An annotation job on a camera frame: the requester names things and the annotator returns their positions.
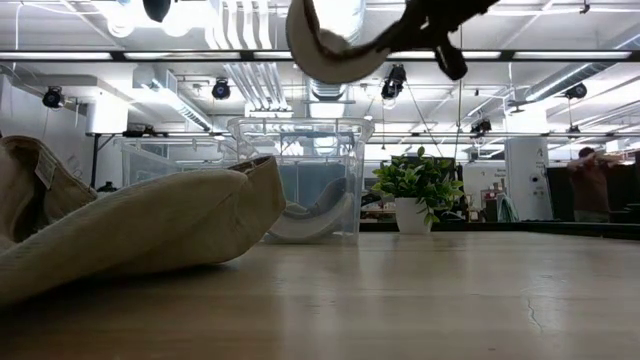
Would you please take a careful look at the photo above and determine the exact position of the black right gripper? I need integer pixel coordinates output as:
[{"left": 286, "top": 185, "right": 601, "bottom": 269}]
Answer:
[{"left": 343, "top": 0, "right": 501, "bottom": 57}]

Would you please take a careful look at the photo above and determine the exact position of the off-white fabric hat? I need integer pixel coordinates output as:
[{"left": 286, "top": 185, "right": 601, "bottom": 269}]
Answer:
[{"left": 285, "top": 0, "right": 392, "bottom": 86}]

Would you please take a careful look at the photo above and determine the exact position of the grey white fabric hat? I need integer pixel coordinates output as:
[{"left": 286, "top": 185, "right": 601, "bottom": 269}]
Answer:
[{"left": 266, "top": 176, "right": 354, "bottom": 242}]

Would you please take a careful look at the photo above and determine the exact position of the cream fabric hat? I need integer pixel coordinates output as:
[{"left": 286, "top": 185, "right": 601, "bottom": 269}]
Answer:
[{"left": 0, "top": 154, "right": 287, "bottom": 307}]

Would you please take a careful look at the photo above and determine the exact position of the tan fabric hat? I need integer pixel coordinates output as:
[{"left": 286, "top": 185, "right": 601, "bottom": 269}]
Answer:
[{"left": 0, "top": 134, "right": 99, "bottom": 245}]

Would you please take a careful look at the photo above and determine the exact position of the clear plastic bin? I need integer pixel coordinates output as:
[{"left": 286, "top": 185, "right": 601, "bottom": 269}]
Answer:
[
  {"left": 116, "top": 136, "right": 242, "bottom": 187},
  {"left": 226, "top": 116, "right": 376, "bottom": 245}
]

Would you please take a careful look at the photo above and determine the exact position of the green plant white pot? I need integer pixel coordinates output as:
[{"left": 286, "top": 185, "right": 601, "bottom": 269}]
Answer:
[{"left": 371, "top": 145, "right": 467, "bottom": 235}]

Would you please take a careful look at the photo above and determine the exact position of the white round pillar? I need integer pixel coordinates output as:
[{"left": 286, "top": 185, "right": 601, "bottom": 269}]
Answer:
[{"left": 504, "top": 136, "right": 555, "bottom": 222}]

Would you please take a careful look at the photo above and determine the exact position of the teal bag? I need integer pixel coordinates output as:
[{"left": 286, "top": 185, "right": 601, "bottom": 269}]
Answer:
[{"left": 496, "top": 193, "right": 522, "bottom": 224}]

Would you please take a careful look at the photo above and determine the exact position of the person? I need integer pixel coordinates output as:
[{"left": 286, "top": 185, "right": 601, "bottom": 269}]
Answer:
[{"left": 566, "top": 146, "right": 626, "bottom": 224}]

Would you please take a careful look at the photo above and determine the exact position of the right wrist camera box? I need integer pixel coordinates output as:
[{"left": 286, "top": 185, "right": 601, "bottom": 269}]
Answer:
[{"left": 433, "top": 43, "right": 470, "bottom": 82}]

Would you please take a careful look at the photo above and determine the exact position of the black overhead frame bar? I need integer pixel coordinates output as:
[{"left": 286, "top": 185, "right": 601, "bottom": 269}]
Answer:
[{"left": 0, "top": 49, "right": 640, "bottom": 63}]

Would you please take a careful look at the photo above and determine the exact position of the black frame rail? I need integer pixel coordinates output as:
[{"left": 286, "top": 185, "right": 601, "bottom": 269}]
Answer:
[{"left": 358, "top": 220, "right": 640, "bottom": 241}]

